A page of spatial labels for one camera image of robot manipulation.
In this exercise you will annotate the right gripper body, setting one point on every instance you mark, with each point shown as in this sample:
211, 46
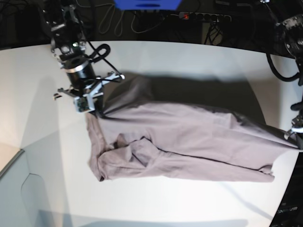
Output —
93, 89

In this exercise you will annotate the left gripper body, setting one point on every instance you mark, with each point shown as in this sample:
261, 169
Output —
296, 131

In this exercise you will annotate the mauve t-shirt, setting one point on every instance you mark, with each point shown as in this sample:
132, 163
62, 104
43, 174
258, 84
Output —
138, 135

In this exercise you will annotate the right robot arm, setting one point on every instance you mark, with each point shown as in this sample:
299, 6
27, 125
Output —
87, 73

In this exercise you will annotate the blue box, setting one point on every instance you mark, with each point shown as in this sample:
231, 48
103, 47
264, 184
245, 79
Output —
147, 4

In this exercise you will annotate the power strip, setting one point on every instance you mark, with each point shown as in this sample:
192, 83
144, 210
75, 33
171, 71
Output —
205, 17

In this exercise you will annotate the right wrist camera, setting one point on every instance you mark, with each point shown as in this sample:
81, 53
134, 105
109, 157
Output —
84, 104

